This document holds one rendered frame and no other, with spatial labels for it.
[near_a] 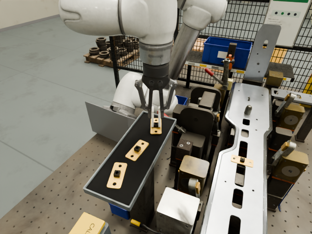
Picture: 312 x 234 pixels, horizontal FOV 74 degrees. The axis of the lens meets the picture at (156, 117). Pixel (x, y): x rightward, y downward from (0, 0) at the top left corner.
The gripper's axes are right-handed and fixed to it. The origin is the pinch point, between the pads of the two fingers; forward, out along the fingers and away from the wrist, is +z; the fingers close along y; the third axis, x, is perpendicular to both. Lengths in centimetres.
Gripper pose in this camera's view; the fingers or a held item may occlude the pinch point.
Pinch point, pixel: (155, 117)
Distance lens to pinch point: 70.7
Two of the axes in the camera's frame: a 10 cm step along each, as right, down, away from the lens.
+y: 10.0, 0.0, 0.0
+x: 0.0, -6.2, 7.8
